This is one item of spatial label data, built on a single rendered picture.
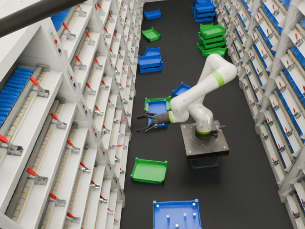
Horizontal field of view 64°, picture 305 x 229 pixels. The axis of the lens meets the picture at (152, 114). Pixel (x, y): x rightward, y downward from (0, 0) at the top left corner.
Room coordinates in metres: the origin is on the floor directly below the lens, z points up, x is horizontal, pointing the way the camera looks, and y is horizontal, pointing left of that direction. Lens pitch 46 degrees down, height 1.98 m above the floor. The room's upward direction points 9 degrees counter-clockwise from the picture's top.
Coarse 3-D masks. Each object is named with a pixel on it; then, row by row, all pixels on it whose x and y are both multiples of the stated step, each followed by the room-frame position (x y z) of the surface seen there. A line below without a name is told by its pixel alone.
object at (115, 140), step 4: (116, 108) 1.60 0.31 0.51; (120, 108) 1.61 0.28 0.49; (116, 112) 1.57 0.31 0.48; (120, 112) 1.58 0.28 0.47; (120, 116) 1.53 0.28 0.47; (116, 124) 1.43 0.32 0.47; (116, 128) 1.39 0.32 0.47; (116, 132) 1.35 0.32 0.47; (112, 136) 1.30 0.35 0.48; (116, 136) 1.30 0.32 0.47; (116, 140) 1.26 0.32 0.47; (112, 144) 1.22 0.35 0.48; (116, 144) 1.22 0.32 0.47; (112, 152) 1.15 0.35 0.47; (112, 156) 1.11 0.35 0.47; (112, 160) 1.08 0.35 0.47; (112, 164) 1.01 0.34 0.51
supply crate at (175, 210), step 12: (156, 204) 0.73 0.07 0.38; (168, 204) 0.73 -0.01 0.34; (180, 204) 0.72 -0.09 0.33; (156, 216) 0.67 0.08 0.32; (180, 216) 0.65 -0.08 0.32; (192, 216) 0.63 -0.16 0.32; (156, 228) 0.60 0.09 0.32; (168, 228) 0.58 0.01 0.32; (180, 228) 0.57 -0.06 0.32; (192, 228) 0.56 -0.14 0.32
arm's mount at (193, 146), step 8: (216, 120) 1.41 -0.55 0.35; (184, 128) 1.38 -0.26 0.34; (192, 128) 1.37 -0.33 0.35; (184, 136) 1.29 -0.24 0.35; (192, 136) 1.28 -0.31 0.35; (216, 136) 1.23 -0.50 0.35; (184, 144) 1.20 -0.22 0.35; (192, 144) 1.19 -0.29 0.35; (200, 144) 1.18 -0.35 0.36; (208, 144) 1.16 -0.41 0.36; (216, 144) 1.15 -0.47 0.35; (224, 144) 1.14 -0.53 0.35; (192, 152) 1.12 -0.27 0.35; (200, 152) 1.10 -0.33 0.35; (208, 152) 1.09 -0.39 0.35; (216, 152) 1.08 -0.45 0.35; (224, 152) 1.08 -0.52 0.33
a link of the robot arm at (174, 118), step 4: (172, 112) 1.25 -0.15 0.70; (188, 112) 1.24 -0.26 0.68; (172, 116) 1.22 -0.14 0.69; (176, 116) 1.20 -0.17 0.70; (180, 116) 1.19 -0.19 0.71; (184, 116) 1.19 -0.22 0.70; (188, 116) 1.21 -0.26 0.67; (172, 120) 1.21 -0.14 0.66; (176, 120) 1.20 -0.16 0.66; (180, 120) 1.19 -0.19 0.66; (184, 120) 1.19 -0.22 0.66
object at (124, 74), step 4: (124, 60) 2.31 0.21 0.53; (124, 64) 2.31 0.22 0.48; (124, 68) 2.24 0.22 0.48; (124, 72) 2.14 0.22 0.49; (124, 76) 2.09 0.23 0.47; (120, 80) 2.02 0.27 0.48; (124, 80) 2.03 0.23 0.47; (120, 84) 1.89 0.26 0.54; (124, 84) 1.97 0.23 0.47; (120, 88) 1.88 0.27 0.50; (124, 88) 1.91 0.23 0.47; (120, 92) 1.84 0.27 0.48
